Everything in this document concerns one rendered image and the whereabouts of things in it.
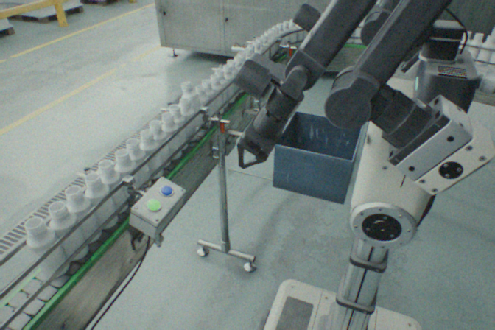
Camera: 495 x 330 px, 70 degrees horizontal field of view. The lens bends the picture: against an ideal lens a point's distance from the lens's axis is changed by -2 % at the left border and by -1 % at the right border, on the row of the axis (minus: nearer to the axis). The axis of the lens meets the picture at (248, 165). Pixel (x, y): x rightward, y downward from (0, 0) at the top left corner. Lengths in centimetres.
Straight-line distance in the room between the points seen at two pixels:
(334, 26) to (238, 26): 404
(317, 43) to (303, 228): 190
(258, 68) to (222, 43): 411
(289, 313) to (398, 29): 137
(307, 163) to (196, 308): 103
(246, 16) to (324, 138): 303
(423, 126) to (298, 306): 125
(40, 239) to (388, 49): 79
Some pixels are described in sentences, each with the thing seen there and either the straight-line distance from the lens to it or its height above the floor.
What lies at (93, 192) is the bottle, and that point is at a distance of 100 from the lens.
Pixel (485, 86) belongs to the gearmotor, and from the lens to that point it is 225.
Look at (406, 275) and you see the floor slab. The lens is 233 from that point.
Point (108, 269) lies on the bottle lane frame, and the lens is 108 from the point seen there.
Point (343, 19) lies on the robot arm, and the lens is 59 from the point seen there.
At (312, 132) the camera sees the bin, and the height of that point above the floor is 86.
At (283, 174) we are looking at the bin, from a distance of 150.
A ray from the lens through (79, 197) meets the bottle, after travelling 96.
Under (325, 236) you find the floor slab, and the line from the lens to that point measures 239.
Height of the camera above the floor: 173
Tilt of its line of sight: 36 degrees down
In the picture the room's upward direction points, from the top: straight up
